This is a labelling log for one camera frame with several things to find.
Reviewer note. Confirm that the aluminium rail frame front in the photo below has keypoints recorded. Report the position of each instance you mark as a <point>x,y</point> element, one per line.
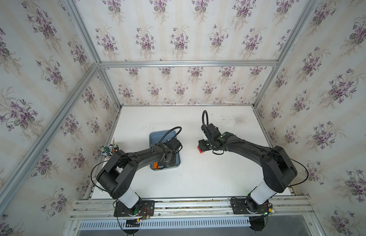
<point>103,209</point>

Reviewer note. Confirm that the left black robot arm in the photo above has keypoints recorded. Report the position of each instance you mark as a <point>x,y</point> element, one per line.
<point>117,174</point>

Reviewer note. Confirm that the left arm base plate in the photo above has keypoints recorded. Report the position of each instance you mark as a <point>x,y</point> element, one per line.
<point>142,209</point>

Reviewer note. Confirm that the pen cup with pens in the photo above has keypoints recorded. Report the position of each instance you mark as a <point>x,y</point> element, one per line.
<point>110,149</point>

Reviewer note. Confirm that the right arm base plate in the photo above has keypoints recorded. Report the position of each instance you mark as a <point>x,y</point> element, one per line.
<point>248,206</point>

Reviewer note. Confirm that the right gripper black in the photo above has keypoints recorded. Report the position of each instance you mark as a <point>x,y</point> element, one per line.
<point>201,144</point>

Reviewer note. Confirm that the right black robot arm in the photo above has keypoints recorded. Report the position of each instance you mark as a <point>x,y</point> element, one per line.
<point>278,169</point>

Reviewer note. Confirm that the white slotted cable duct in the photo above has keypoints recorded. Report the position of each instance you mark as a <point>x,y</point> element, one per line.
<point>166,223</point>

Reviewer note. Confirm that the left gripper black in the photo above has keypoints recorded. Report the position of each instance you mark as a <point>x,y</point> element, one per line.
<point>173,163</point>

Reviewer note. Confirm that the blue-grey plastic tray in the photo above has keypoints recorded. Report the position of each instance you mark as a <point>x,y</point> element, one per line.
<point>163,137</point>

